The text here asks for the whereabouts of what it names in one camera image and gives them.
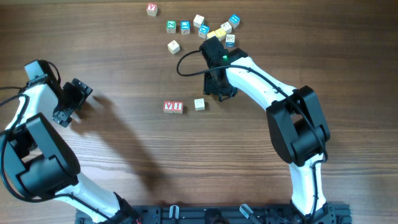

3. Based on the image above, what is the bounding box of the plain wooden block lowest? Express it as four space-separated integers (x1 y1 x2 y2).
194 98 205 111

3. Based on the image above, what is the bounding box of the block with blue side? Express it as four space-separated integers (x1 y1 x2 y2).
225 34 236 47

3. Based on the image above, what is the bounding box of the red I wooden block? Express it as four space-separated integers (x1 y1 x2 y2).
172 101 183 114

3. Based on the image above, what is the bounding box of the yellow wooden block front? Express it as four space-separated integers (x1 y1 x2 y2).
206 31 218 39

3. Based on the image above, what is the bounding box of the yellow wooden block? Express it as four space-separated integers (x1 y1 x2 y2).
206 31 218 39
215 28 226 41

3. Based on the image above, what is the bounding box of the red A wooden block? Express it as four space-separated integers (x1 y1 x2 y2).
163 101 174 113

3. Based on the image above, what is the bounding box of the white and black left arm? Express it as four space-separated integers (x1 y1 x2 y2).
1 60 142 223

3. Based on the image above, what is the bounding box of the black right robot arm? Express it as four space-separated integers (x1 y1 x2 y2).
199 37 330 223

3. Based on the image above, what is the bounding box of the blue D wooden block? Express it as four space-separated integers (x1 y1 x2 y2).
198 24 210 39

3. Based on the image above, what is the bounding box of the violin picture wooden block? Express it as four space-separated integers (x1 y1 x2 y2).
167 40 180 55

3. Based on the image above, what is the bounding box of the plain picture wooden block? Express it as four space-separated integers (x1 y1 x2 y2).
220 22 233 34

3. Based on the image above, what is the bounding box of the plain leaf wooden block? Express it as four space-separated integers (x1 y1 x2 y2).
193 14 205 28

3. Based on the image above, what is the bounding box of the blue top right block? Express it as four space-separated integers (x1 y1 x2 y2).
228 14 241 29

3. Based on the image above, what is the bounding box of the blue letter wooden block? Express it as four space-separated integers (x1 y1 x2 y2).
180 21 190 34

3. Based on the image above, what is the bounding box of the green Z wooden block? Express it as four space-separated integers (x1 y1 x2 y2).
166 20 177 34

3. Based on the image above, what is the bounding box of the red Y wooden block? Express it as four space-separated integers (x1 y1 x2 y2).
146 2 158 17

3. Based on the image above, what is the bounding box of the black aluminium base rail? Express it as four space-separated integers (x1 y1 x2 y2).
74 203 353 224

